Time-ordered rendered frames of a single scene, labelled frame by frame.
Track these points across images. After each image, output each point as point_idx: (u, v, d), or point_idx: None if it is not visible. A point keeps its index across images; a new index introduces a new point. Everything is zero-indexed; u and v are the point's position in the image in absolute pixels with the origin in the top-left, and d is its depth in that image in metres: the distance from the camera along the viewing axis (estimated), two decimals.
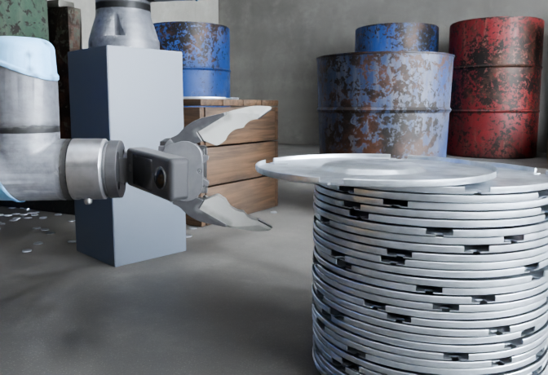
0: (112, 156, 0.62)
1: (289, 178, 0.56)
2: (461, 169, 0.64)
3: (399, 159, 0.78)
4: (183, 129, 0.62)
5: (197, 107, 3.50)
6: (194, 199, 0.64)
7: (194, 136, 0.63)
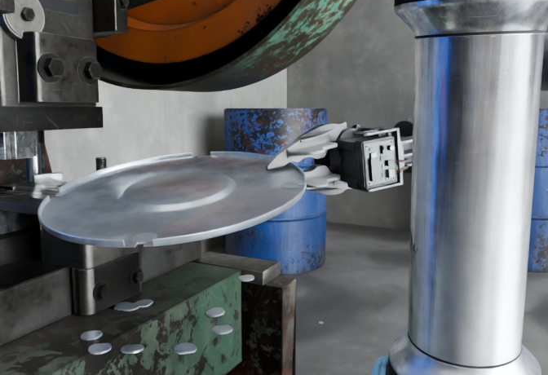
0: (393, 132, 0.73)
1: (236, 154, 0.72)
2: (76, 206, 0.56)
3: (137, 242, 0.46)
4: (329, 123, 0.68)
5: (294, 214, 2.76)
6: None
7: (327, 135, 0.68)
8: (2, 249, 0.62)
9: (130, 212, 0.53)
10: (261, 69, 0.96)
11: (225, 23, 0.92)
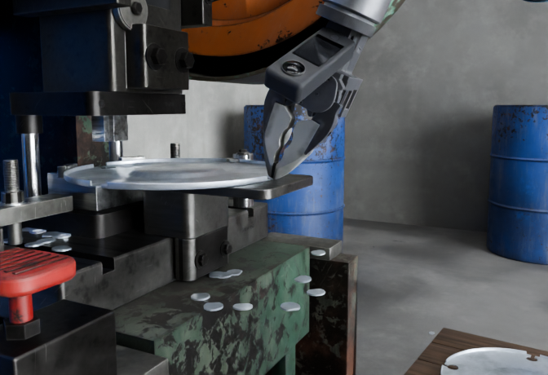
0: (351, 24, 0.58)
1: (258, 163, 0.82)
2: (102, 171, 0.73)
3: (101, 185, 0.60)
4: (333, 121, 0.60)
5: (314, 209, 2.82)
6: (283, 95, 0.62)
7: (320, 119, 0.61)
8: (110, 222, 0.68)
9: (126, 176, 0.68)
10: None
11: (248, 34, 1.02)
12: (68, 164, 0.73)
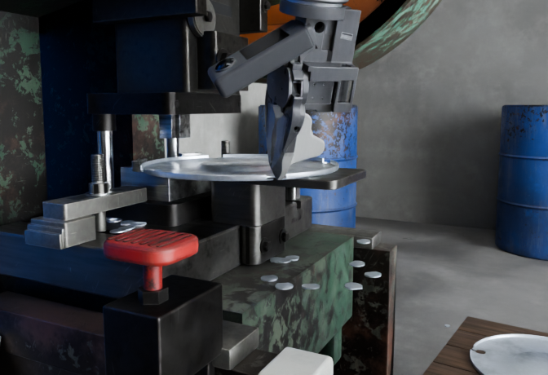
0: (292, 11, 0.55)
1: (143, 165, 0.78)
2: (290, 173, 0.70)
3: (324, 163, 0.83)
4: (292, 114, 0.57)
5: (328, 206, 2.89)
6: (271, 94, 0.63)
7: (286, 113, 0.58)
8: (183, 211, 0.75)
9: (288, 167, 0.77)
10: (354, 64, 1.09)
11: None
12: (139, 159, 0.79)
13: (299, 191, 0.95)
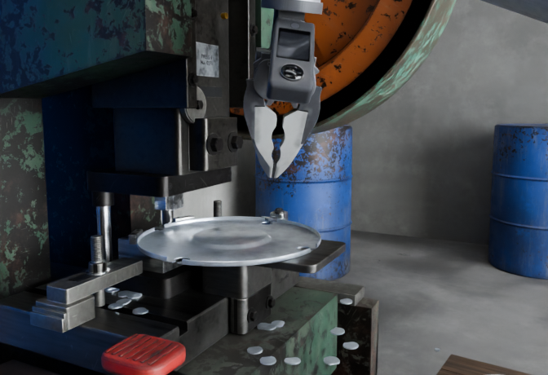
0: (310, 9, 0.58)
1: (293, 256, 0.74)
2: (241, 223, 0.95)
3: (164, 229, 0.91)
4: (319, 103, 0.62)
5: (323, 226, 2.95)
6: (261, 97, 0.61)
7: (307, 106, 0.62)
8: (175, 284, 0.81)
9: None
10: (340, 122, 1.15)
11: None
12: (136, 231, 0.85)
13: None
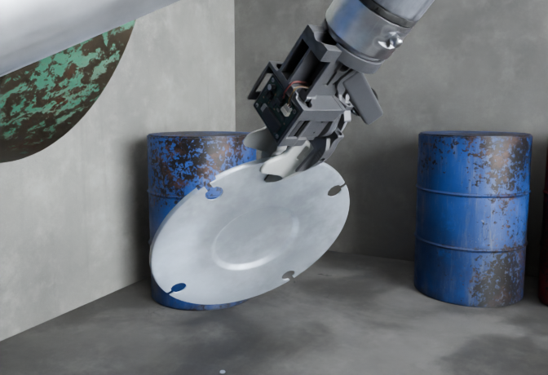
0: None
1: (174, 209, 0.62)
2: (326, 213, 0.75)
3: None
4: None
5: None
6: (325, 135, 0.58)
7: None
8: None
9: (292, 244, 0.77)
10: (9, 149, 0.83)
11: None
12: None
13: None
